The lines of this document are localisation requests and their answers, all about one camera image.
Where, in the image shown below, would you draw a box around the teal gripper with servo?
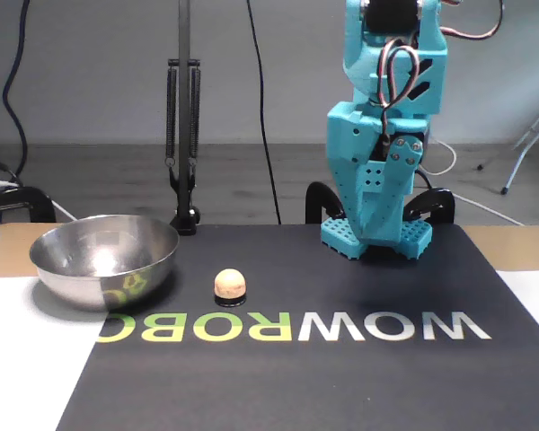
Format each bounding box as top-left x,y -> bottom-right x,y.
326,101 -> 428,246

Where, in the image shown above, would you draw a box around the cork ball with black base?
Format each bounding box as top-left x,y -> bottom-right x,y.
214,268 -> 247,308

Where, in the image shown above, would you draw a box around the metal bowl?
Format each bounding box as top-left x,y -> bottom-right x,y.
29,214 -> 181,313

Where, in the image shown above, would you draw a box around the white stand legs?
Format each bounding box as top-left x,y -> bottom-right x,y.
475,92 -> 539,195

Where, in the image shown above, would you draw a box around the black mat with WOWROBO print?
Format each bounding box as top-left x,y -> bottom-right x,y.
56,223 -> 539,431

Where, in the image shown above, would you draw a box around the large black table clamp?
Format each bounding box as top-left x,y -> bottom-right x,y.
0,186 -> 57,224

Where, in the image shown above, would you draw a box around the long white cable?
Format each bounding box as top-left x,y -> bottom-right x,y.
420,136 -> 529,226

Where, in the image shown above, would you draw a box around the thin black hanging cable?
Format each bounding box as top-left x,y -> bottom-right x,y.
244,0 -> 283,225

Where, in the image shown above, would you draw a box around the red white black servo wire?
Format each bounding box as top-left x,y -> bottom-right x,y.
438,0 -> 505,40
378,38 -> 421,150

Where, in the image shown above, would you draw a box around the short white cable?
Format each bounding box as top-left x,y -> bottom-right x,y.
49,199 -> 80,222

